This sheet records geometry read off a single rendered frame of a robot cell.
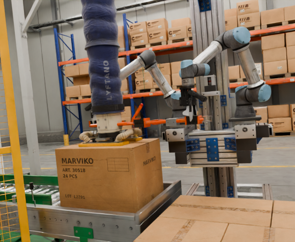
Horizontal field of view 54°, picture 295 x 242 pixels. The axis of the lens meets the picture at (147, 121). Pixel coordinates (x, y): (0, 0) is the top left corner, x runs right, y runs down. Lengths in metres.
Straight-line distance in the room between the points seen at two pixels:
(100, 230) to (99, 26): 1.25
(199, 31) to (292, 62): 6.62
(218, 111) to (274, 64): 6.65
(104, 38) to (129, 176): 0.89
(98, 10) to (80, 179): 1.09
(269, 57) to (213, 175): 6.78
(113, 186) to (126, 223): 0.26
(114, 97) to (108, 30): 0.43
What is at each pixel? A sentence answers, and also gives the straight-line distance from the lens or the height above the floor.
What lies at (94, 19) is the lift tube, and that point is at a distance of 2.00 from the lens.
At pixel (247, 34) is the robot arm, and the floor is 1.59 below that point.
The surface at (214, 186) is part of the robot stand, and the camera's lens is 2.46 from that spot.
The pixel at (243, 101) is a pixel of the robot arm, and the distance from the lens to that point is 2.22.
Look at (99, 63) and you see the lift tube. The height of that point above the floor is 1.48.
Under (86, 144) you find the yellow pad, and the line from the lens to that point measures 1.98.
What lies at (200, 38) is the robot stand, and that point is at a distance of 2.49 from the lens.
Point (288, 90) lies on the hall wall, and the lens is 10.22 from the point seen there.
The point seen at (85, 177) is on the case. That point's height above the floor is 0.76.
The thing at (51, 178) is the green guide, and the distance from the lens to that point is 2.75.
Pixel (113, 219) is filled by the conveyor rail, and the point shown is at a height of 0.56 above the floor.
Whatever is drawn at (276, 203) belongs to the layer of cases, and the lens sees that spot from 1.95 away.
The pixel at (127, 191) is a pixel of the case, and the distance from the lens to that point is 1.80.
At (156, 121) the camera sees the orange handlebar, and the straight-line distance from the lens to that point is 1.82.
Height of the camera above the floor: 1.19
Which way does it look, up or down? 3 degrees down
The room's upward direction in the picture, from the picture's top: 5 degrees counter-clockwise
